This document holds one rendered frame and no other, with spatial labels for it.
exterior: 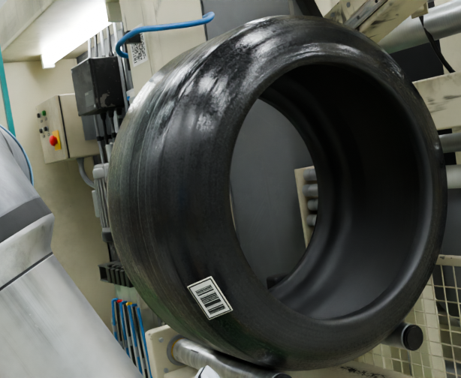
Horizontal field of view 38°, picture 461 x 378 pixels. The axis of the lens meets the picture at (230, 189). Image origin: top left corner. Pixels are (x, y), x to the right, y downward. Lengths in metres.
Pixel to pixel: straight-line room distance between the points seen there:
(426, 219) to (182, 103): 0.48
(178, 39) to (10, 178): 0.97
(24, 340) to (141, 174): 0.58
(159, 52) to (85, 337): 0.97
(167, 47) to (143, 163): 0.44
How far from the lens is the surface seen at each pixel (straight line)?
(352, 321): 1.07
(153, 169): 0.94
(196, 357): 1.23
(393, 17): 1.43
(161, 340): 1.30
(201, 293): 0.94
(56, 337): 0.43
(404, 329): 1.20
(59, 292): 0.44
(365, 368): 1.37
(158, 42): 1.35
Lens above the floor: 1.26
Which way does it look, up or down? 3 degrees down
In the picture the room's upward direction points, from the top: 9 degrees counter-clockwise
